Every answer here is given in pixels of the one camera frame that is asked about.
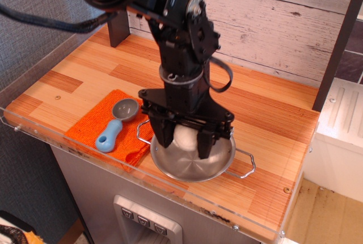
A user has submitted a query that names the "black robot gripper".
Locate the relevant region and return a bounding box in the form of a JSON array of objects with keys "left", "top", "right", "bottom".
[{"left": 138, "top": 68, "right": 234, "bottom": 159}]

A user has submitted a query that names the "white sushi toy black band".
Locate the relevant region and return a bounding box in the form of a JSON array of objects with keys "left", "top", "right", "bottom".
[{"left": 173, "top": 125, "right": 198, "bottom": 152}]

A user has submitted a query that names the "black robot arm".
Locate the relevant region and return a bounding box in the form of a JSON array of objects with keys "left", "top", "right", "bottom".
[{"left": 85, "top": 0, "right": 234, "bottom": 159}]

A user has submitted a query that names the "orange knitted cloth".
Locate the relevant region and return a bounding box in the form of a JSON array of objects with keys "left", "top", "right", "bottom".
[{"left": 65, "top": 90, "right": 154, "bottom": 172}]

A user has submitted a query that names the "blue grey toy scoop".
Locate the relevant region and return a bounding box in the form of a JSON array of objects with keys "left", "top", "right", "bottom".
[{"left": 95, "top": 98, "right": 140, "bottom": 153}]

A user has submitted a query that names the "ice dispenser panel with buttons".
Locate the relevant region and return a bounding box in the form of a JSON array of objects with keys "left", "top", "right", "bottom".
[{"left": 113, "top": 195, "right": 183, "bottom": 243}]

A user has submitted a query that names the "grey toy fridge cabinet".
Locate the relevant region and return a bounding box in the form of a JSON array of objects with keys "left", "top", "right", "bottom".
[{"left": 51, "top": 146, "right": 257, "bottom": 243}]

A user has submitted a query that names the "clear acrylic table guard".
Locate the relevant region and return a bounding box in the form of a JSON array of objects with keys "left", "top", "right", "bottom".
[{"left": 0, "top": 27, "right": 320, "bottom": 242}]

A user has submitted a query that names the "yellow object bottom left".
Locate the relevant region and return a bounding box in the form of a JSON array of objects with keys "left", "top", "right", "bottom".
[{"left": 24, "top": 232, "right": 44, "bottom": 244}]

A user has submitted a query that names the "steel pot with handles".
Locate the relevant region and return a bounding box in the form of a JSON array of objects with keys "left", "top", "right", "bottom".
[{"left": 136, "top": 120, "right": 256, "bottom": 182}]

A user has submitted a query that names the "dark left rear post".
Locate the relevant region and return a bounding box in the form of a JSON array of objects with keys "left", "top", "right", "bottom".
[{"left": 108, "top": 11, "right": 130, "bottom": 48}]

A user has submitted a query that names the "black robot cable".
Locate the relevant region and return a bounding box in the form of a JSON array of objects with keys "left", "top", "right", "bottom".
[{"left": 0, "top": 2, "right": 119, "bottom": 34}]

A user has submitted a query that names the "dark vertical post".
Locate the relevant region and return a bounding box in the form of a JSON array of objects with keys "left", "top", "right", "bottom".
[{"left": 312, "top": 0, "right": 362, "bottom": 112}]

